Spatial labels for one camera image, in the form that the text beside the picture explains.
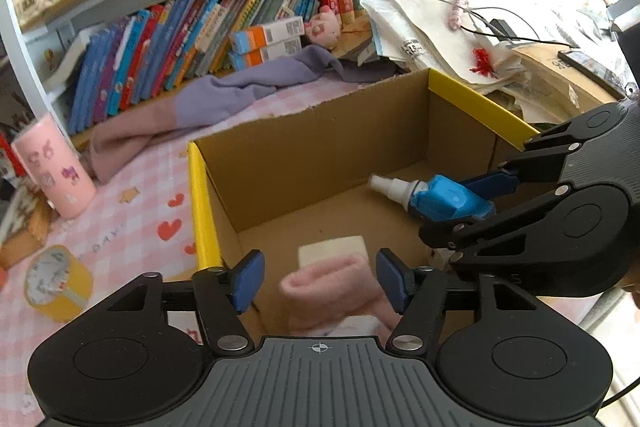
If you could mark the orange white box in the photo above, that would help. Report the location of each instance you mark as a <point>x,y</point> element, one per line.
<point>258,36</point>
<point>284,48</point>

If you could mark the white paper bags stack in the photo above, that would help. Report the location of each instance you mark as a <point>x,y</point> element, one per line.
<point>417,34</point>

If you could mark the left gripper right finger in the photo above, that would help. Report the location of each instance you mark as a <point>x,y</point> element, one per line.
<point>419,297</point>

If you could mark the white spray bottle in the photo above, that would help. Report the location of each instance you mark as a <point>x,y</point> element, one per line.
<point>397,190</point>

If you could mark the yellow tape roll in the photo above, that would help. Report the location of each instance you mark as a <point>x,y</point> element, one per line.
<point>57,284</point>

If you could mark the pink checkered tablecloth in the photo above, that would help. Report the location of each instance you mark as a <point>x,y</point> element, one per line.
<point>140,221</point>

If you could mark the lower orange white box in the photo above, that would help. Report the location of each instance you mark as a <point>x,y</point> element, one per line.
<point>284,48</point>

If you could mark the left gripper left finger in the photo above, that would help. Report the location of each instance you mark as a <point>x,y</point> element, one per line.
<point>222,295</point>

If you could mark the blue object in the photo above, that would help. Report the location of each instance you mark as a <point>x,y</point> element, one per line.
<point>442,199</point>

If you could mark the black smartphone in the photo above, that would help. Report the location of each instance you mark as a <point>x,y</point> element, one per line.
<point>598,73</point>

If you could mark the pink plush toy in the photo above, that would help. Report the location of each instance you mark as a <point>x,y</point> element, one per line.
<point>320,297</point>

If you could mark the pink cylindrical container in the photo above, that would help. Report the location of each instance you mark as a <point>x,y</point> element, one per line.
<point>54,167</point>

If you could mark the wooden chess board box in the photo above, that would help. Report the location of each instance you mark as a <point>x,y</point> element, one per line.
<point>24,227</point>

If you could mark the small white charger plug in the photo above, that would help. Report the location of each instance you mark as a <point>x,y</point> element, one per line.
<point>356,326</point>

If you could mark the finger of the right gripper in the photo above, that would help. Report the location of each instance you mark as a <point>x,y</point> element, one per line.
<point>511,244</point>
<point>542,161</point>

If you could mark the pink pig plush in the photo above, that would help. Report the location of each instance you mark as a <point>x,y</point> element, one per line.
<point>324,29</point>

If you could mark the pink purple cloth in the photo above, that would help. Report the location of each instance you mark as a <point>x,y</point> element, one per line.
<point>209,100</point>

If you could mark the white sponge block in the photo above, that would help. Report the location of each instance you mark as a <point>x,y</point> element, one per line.
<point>331,248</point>

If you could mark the yellow cardboard box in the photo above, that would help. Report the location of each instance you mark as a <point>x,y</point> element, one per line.
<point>278,183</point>

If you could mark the upper orange white box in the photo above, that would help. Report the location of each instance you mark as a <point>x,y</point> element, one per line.
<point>258,36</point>

